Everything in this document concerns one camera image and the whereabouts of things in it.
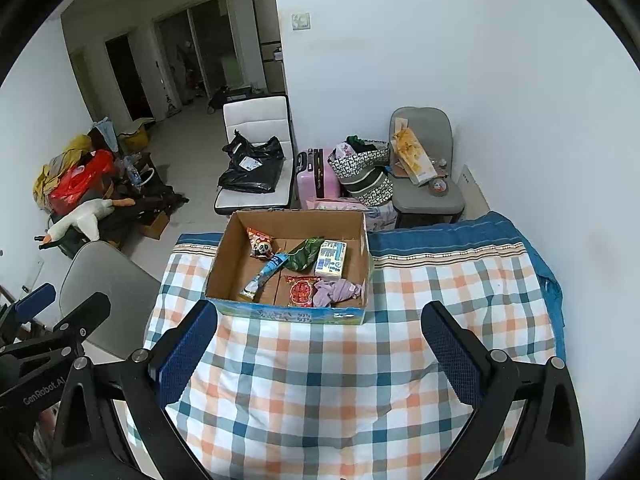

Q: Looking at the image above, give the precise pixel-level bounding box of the striped patterned bag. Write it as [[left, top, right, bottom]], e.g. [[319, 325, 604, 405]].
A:
[[342, 170, 395, 207]]

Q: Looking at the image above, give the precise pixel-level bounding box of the checked blanket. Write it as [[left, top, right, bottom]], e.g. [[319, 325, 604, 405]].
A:
[[125, 212, 566, 480]]

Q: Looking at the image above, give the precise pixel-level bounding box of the black floor bag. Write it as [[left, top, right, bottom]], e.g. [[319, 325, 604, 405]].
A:
[[207, 87, 251, 111]]

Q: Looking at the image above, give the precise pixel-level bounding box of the red plastic bag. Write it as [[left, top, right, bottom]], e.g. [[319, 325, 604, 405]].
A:
[[49, 150, 116, 216]]

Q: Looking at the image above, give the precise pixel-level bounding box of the purple cloth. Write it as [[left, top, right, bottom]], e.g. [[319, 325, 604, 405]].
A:
[[312, 279, 366, 308]]

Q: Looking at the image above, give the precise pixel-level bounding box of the pink suitcase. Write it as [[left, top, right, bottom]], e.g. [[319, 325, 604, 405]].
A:
[[296, 148, 343, 209]]

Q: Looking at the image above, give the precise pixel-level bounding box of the yellow paper bag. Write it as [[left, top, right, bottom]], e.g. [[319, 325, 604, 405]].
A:
[[390, 117, 435, 184]]

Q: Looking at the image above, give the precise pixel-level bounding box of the red snack packet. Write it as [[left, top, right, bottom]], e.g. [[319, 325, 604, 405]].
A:
[[284, 275, 317, 307]]

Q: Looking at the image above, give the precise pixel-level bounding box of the small milk carton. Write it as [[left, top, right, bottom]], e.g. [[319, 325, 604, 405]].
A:
[[314, 240, 348, 278]]

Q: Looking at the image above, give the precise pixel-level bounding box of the white goose plush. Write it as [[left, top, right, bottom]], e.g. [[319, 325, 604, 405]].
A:
[[39, 197, 136, 247]]

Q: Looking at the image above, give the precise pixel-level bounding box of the long blue snack packet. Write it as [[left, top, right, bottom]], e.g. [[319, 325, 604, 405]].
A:
[[239, 253, 290, 302]]

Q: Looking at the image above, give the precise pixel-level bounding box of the green snack packet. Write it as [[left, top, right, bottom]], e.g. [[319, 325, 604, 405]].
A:
[[285, 236, 325, 270]]

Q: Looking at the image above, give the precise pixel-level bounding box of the grey shell chair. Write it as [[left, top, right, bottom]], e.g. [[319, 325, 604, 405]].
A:
[[59, 241, 162, 361]]

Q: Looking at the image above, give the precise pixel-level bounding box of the pink white floral bag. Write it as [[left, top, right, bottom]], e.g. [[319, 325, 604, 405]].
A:
[[314, 199, 399, 233]]

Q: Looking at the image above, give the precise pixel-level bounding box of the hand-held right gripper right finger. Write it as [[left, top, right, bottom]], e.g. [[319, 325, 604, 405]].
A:
[[421, 301, 587, 480]]

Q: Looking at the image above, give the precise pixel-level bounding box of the small brown cardboard box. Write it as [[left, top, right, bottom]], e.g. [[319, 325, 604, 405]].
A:
[[139, 210, 173, 240]]

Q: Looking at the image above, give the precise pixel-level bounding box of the orange brown snack packet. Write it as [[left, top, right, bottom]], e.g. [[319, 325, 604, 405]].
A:
[[246, 227, 275, 260]]

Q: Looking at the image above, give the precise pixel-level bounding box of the yellow cloth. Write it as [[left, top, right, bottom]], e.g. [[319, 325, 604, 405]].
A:
[[32, 135, 93, 208]]

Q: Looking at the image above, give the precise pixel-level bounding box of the black plastic bag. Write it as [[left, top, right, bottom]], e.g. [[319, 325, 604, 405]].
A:
[[217, 130, 285, 194]]

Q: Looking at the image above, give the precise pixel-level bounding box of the white padded chair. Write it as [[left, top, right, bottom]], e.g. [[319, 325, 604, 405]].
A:
[[214, 95, 295, 213]]

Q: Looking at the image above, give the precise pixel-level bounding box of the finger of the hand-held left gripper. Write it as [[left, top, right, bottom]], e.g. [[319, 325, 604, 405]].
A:
[[14, 282, 57, 328], [49, 292, 112, 356]]

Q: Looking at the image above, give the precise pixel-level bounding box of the grey padded chair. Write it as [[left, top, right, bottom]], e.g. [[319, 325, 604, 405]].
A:
[[389, 106, 466, 228]]

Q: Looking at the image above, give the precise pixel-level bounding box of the black suitcase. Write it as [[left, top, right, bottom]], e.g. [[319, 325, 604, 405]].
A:
[[50, 227, 101, 261]]

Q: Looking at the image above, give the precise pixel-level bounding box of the black white patterned tote bag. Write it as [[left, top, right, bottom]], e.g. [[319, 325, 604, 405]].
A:
[[327, 142, 392, 183]]

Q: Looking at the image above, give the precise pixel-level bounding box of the light blue cloth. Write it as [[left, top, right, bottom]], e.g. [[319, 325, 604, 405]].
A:
[[92, 117, 119, 153]]

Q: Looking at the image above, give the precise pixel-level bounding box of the black tripod bundle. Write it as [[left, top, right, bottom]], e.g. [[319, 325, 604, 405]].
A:
[[112, 185, 190, 226]]

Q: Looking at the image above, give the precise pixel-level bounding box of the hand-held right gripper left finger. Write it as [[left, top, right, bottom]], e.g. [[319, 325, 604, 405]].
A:
[[56, 300, 219, 480]]

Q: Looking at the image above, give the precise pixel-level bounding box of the printed cardboard box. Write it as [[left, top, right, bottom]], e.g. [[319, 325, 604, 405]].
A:
[[204, 210, 373, 327]]

